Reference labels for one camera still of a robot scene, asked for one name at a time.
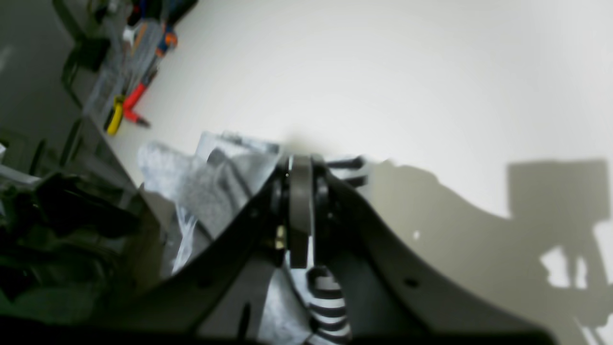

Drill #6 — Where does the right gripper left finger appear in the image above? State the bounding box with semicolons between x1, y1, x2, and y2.
110;156;300;336

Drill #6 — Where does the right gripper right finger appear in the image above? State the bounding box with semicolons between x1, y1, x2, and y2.
299;156;555;345

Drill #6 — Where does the grey T-shirt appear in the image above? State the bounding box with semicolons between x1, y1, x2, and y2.
137;133;351;345

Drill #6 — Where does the red handled screwdriver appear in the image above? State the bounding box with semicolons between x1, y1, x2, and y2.
123;70;157;127

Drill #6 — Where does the yellow handled tool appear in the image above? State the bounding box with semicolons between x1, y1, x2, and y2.
104;94;125;136

